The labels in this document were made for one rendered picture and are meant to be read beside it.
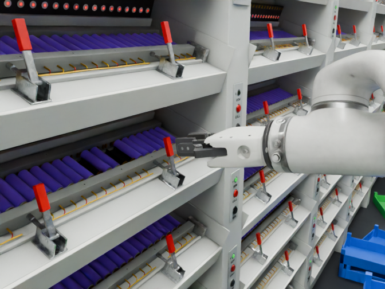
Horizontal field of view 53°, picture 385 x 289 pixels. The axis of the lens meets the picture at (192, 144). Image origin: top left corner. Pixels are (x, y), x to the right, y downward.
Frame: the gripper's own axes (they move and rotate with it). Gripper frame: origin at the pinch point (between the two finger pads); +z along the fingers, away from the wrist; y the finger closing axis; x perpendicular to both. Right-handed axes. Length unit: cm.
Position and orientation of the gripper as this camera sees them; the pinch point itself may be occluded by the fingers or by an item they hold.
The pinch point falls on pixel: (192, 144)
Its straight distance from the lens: 68.0
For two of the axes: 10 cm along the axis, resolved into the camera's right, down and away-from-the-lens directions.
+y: 5.6, -2.4, 7.9
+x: -1.4, -9.7, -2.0
